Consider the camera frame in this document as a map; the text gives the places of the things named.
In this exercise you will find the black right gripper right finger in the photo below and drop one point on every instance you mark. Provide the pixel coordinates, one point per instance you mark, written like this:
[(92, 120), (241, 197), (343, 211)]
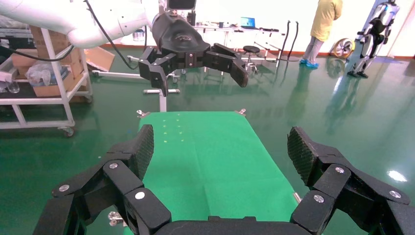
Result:
[(330, 181)]

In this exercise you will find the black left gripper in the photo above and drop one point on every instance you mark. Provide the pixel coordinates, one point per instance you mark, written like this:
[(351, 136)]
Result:
[(178, 35)]

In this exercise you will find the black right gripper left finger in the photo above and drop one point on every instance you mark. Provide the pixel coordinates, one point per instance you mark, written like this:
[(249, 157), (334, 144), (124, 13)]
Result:
[(129, 165)]

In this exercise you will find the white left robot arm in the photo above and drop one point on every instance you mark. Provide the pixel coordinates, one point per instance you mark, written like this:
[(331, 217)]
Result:
[(81, 19)]

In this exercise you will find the flat cardboard sheet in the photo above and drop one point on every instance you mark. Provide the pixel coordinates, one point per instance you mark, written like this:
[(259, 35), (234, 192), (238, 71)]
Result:
[(100, 58)]

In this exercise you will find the cardboard box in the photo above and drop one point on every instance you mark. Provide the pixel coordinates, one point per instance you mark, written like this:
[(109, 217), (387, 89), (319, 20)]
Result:
[(48, 90), (58, 52), (21, 66)]

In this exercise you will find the metal binder clip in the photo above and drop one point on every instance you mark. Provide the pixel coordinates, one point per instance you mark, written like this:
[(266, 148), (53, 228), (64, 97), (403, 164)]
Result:
[(142, 114), (241, 112), (297, 198), (114, 218)]

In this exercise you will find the white table stand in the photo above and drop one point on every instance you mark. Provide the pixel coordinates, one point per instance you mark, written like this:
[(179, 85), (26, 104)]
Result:
[(162, 102)]

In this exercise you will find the long white table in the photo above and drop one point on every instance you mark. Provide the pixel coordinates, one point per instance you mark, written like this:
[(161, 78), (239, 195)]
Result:
[(227, 28)]

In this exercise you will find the black round stool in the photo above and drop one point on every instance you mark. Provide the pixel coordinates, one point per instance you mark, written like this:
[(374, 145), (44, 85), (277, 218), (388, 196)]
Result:
[(251, 49)]

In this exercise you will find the open laptop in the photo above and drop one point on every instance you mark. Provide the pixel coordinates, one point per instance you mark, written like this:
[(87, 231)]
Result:
[(248, 22)]

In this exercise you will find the green table cloth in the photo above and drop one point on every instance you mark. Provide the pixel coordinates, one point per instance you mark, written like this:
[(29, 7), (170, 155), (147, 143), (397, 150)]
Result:
[(207, 162)]

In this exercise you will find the white floor stand tube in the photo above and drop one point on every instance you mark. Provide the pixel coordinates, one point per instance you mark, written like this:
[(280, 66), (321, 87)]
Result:
[(113, 75)]

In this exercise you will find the blue shoe cover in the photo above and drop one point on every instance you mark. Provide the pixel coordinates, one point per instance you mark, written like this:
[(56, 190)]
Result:
[(303, 61), (313, 65)]

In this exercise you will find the white shelf cart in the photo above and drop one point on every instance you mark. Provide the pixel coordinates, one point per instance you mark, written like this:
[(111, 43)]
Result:
[(32, 100)]

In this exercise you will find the clear plastic bag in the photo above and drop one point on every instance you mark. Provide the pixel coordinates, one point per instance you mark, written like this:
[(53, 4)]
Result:
[(42, 74)]

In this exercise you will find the yellow rimmed floor fan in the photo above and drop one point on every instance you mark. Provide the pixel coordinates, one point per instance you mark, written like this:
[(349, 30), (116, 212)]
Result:
[(343, 48)]

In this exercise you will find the person in grey jeans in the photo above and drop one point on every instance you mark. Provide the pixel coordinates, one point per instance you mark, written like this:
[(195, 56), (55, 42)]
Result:
[(324, 19)]

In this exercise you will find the clear glass jar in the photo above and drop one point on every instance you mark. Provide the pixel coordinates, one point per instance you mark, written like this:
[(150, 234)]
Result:
[(13, 87)]

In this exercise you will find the silver black humanoid robot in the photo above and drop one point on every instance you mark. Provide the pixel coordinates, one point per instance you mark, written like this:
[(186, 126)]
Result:
[(376, 29)]

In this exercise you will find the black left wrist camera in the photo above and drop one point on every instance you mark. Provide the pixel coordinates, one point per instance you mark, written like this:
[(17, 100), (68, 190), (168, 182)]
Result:
[(181, 4)]

